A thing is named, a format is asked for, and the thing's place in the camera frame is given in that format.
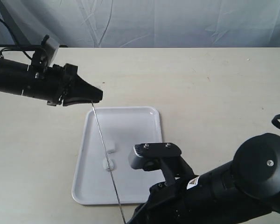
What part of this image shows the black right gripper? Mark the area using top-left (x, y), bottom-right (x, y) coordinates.
top-left (128, 156), bottom-right (197, 224)

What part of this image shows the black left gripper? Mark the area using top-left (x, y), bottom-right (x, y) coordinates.
top-left (23, 63), bottom-right (103, 106)

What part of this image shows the thin metal skewer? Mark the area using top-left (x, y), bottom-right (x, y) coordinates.
top-left (91, 103), bottom-right (126, 224)

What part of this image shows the white marshmallow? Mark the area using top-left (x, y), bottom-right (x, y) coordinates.
top-left (106, 141), bottom-right (117, 154)
top-left (102, 158), bottom-right (115, 172)

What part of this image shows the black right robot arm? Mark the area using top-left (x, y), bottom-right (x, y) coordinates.
top-left (130, 133), bottom-right (280, 224)

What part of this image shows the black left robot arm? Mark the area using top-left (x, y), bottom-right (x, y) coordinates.
top-left (0, 58), bottom-right (103, 106)

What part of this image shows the white plastic tray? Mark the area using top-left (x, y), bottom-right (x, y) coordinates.
top-left (71, 106), bottom-right (164, 205)

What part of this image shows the white backdrop cloth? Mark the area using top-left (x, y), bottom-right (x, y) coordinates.
top-left (0, 0), bottom-right (280, 48)

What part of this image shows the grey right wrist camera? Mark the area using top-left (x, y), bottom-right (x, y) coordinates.
top-left (128, 143), bottom-right (182, 171)

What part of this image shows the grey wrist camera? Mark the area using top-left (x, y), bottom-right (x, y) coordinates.
top-left (128, 143), bottom-right (182, 171)
top-left (31, 35), bottom-right (60, 72)

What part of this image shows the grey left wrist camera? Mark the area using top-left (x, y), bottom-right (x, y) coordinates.
top-left (31, 35), bottom-right (60, 72)

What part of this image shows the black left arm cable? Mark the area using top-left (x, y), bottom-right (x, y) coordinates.
top-left (0, 14), bottom-right (42, 59)

